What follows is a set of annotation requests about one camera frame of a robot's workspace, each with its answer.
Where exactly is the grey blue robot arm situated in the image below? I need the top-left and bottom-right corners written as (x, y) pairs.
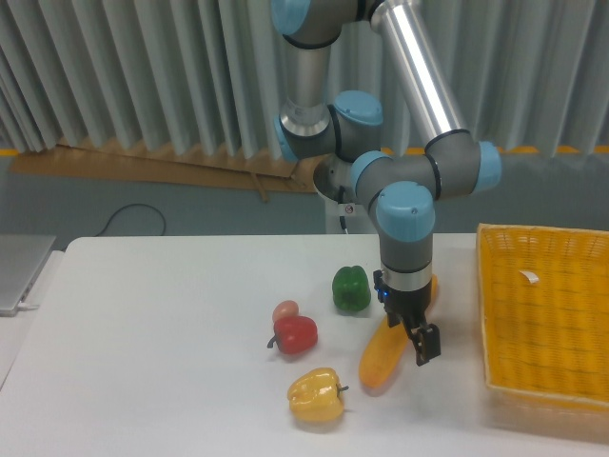
top-left (270, 1), bottom-right (501, 365)

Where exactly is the silver laptop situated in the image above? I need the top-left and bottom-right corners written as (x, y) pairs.
top-left (1, 234), bottom-right (56, 317)

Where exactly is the brown egg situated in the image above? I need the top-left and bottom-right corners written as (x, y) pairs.
top-left (272, 300), bottom-right (300, 323)

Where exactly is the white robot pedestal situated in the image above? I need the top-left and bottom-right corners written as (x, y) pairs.
top-left (313, 150), bottom-right (396, 234)

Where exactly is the green bell pepper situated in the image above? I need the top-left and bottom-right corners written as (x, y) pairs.
top-left (331, 266), bottom-right (371, 313)

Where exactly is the red bell pepper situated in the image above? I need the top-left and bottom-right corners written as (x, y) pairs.
top-left (266, 315), bottom-right (318, 355)

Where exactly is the yellow woven basket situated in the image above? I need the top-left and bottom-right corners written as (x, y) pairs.
top-left (476, 224), bottom-right (608, 410)

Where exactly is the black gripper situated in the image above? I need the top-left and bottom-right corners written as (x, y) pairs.
top-left (373, 269), bottom-right (441, 367)

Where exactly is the white paper label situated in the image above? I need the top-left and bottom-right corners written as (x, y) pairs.
top-left (520, 269), bottom-right (540, 285)

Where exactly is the long orange bread loaf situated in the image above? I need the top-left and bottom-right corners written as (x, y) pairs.
top-left (358, 274), bottom-right (440, 388)

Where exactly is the brown cardboard sheet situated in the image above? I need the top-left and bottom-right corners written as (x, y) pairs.
top-left (10, 145), bottom-right (320, 202)

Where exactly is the yellow bell pepper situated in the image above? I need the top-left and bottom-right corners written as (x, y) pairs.
top-left (286, 368), bottom-right (348, 423)

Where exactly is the black floor cable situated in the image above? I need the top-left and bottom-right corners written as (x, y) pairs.
top-left (96, 203), bottom-right (167, 236)

